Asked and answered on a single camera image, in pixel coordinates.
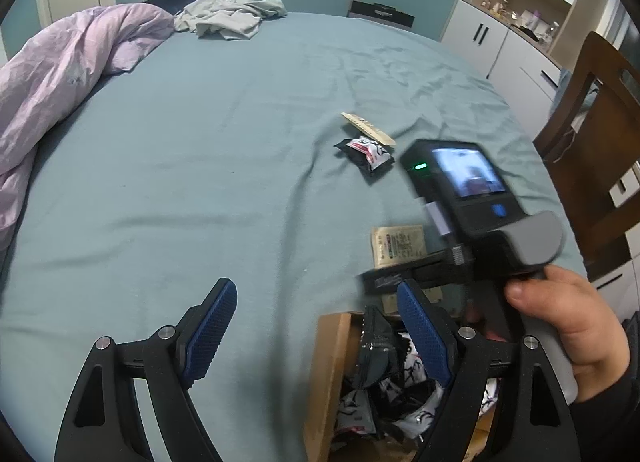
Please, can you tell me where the black white snack packet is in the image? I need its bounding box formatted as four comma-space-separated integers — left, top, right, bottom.
334, 137, 393, 186

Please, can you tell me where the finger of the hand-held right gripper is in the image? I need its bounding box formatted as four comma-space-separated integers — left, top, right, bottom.
357, 247, 475, 296

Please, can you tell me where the brown wooden chair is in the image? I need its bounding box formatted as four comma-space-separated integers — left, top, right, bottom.
532, 32, 640, 287

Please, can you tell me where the person's right hand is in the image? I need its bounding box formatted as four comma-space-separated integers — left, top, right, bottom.
502, 264, 631, 400

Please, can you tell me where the brown cardboard box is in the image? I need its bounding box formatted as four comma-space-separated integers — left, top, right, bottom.
302, 311, 501, 462

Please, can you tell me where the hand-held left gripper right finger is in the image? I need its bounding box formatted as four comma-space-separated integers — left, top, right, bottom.
396, 279, 583, 462

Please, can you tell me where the person's right forearm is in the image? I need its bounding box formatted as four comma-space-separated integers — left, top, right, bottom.
570, 357, 640, 462

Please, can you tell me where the group of small bottles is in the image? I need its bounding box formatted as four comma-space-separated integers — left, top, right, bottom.
480, 0, 563, 42

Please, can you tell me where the lilac blanket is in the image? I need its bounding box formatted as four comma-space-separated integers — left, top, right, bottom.
0, 3, 176, 253

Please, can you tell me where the white cabinet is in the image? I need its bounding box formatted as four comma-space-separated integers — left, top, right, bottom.
440, 0, 640, 143

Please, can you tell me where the grey crumpled cloth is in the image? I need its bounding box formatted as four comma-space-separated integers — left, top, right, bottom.
172, 0, 288, 40

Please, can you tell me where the beige snack packet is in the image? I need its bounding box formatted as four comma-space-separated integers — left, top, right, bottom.
341, 112, 396, 147
370, 224, 443, 313

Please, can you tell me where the pile of snack packets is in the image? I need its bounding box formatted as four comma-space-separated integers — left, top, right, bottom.
335, 304, 501, 443

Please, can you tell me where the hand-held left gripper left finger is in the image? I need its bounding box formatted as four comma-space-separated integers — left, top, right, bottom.
54, 278, 238, 462

